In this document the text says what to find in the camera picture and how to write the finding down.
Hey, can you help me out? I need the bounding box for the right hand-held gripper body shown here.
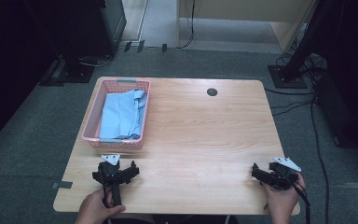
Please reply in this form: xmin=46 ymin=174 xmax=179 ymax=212
xmin=268 ymin=156 xmax=302 ymax=191

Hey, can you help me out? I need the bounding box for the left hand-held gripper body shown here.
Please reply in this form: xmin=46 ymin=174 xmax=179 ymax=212
xmin=100 ymin=153 xmax=126 ymax=207

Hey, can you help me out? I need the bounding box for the pink plastic basket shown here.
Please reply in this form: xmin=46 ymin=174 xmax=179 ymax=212
xmin=81 ymin=77 xmax=152 ymax=150

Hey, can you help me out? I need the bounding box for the light blue cloth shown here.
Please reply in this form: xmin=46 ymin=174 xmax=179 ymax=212
xmin=98 ymin=89 xmax=148 ymax=141

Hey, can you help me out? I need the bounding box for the person's right hand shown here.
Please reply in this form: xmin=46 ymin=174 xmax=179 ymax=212
xmin=261 ymin=173 xmax=307 ymax=224

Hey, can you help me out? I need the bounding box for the person's left hand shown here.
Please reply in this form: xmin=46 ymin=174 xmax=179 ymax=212
xmin=74 ymin=188 xmax=127 ymax=224

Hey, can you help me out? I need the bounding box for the grey tape patch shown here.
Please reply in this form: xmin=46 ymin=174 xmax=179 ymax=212
xmin=50 ymin=180 xmax=74 ymax=190

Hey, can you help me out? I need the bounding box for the person's dark clothing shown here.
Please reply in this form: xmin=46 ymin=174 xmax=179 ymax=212
xmin=105 ymin=213 xmax=240 ymax=224

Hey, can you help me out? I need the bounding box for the black box on floor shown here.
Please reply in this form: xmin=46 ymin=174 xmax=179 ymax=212
xmin=312 ymin=74 xmax=353 ymax=147

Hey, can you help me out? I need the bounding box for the black slanted stand with base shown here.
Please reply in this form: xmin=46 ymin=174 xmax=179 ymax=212
xmin=267 ymin=0 xmax=337 ymax=90

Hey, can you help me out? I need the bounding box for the black stand with square base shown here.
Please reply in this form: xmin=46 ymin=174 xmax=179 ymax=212
xmin=56 ymin=0 xmax=97 ymax=84

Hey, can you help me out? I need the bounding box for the dark cabinet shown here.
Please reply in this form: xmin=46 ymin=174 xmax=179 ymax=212
xmin=97 ymin=0 xmax=128 ymax=58

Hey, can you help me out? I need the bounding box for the light wooden furniture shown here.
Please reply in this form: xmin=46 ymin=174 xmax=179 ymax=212
xmin=176 ymin=0 xmax=321 ymax=53

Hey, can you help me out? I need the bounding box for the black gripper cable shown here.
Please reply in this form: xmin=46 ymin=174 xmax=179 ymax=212
xmin=276 ymin=167 xmax=311 ymax=224

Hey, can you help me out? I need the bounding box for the long black floor cable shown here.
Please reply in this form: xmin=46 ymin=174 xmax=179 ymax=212
xmin=310 ymin=98 xmax=330 ymax=224

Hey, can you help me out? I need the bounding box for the pale floor cable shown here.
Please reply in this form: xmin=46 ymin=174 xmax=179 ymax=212
xmin=79 ymin=54 xmax=116 ymax=68

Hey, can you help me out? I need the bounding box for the black hanging cable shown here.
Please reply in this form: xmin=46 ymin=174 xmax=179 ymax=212
xmin=176 ymin=0 xmax=198 ymax=50

